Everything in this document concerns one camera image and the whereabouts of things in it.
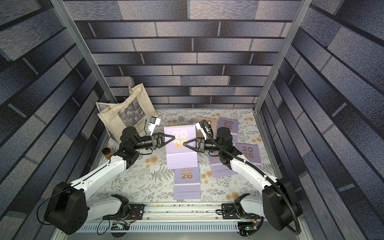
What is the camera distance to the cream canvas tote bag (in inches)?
33.4

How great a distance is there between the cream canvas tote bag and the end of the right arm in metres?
Answer: 0.48

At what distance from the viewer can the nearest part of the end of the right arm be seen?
2.14 ft

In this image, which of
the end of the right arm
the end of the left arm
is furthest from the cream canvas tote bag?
the end of the right arm
